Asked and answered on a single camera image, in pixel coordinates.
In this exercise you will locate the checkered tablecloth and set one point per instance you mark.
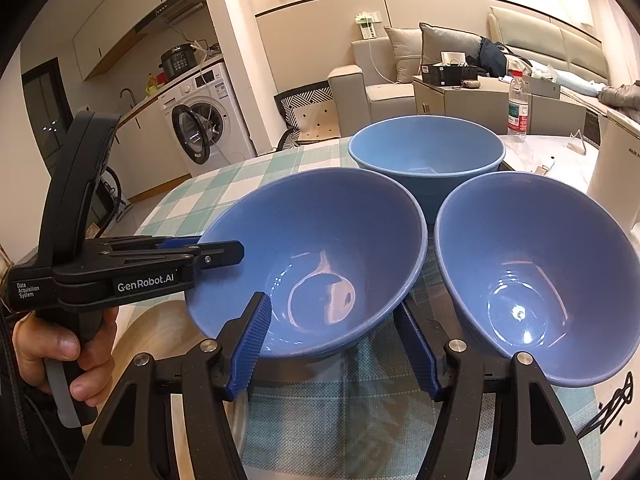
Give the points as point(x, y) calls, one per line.
point(200, 185)

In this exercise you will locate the black glass door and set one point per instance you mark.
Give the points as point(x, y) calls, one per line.
point(42, 120)

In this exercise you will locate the range hood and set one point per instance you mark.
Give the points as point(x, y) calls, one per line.
point(175, 10)

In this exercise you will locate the curved metal faucet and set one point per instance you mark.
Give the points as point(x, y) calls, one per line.
point(127, 95)

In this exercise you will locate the beige padded panel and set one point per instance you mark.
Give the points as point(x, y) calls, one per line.
point(550, 30)

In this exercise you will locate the dark blue cloth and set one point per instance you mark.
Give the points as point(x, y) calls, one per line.
point(492, 57)

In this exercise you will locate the black pressure cooker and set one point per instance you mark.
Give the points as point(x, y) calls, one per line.
point(177, 62)

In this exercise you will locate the dark grey pillow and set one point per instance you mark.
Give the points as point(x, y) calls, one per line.
point(450, 42)

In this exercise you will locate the white appliance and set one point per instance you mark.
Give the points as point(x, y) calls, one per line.
point(617, 170)

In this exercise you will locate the small white object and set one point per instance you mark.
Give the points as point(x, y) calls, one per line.
point(547, 164)

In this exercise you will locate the white flat box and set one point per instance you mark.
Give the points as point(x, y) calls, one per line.
point(542, 87)

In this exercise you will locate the blue bowl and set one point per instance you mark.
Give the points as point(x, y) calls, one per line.
point(310, 220)
point(525, 240)
point(425, 145)

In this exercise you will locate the white marble table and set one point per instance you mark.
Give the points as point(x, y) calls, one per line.
point(555, 152)

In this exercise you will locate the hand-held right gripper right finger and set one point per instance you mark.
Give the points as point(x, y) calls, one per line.
point(419, 357)

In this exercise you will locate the black box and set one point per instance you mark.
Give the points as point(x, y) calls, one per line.
point(447, 75)

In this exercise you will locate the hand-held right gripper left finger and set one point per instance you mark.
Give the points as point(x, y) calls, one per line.
point(250, 345)

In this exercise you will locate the grey puffy jacket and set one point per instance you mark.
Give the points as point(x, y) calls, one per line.
point(620, 100)

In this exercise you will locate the clear water bottle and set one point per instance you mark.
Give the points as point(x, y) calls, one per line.
point(518, 110)

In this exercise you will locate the black white patterned cushion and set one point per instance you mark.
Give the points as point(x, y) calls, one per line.
point(300, 95)

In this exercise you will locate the white base cabinet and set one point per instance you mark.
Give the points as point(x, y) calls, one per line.
point(142, 135)

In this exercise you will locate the white upper cabinets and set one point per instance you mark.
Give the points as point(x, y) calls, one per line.
point(115, 25)

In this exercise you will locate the grey sofa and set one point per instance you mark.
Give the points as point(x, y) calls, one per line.
point(385, 100)

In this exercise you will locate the white wall socket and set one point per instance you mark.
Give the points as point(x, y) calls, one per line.
point(367, 25)

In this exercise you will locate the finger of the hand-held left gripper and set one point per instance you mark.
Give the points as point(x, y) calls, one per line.
point(220, 254)
point(175, 244)

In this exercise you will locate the person's left hand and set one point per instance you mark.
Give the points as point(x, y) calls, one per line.
point(95, 365)

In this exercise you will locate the clear stand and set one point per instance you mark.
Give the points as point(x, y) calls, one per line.
point(582, 149)

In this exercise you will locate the light grey pillow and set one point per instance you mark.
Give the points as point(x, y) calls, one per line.
point(402, 52)

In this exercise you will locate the light blue bedding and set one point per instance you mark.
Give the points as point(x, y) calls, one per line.
point(575, 80)

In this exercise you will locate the white printed cloth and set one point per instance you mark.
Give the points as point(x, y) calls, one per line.
point(610, 400)

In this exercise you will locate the grey side cabinet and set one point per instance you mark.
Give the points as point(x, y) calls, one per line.
point(455, 102)

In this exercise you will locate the yellow bottle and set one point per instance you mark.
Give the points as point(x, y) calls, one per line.
point(151, 86)

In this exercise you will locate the white washing machine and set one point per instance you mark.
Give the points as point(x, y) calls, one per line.
point(235, 125)

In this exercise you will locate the person's left forearm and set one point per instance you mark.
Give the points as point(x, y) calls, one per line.
point(35, 420)

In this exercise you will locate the white dotted cushion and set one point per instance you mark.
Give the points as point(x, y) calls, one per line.
point(320, 122)

